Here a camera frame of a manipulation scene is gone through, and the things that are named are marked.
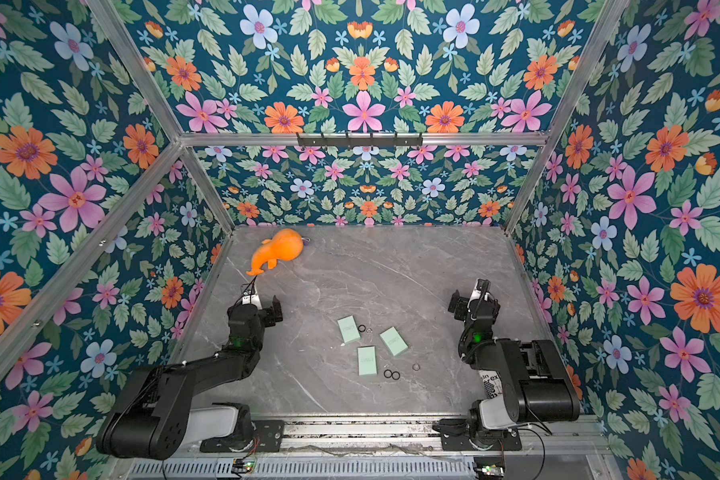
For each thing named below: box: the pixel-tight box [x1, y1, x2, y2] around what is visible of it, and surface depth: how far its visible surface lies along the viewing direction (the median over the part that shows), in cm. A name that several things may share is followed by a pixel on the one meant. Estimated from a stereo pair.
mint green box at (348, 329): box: [337, 315, 362, 344], surface depth 92 cm
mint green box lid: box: [357, 345, 378, 378], surface depth 86 cm
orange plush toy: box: [246, 229, 304, 276], surface depth 109 cm
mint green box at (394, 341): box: [379, 326, 409, 356], surface depth 90 cm
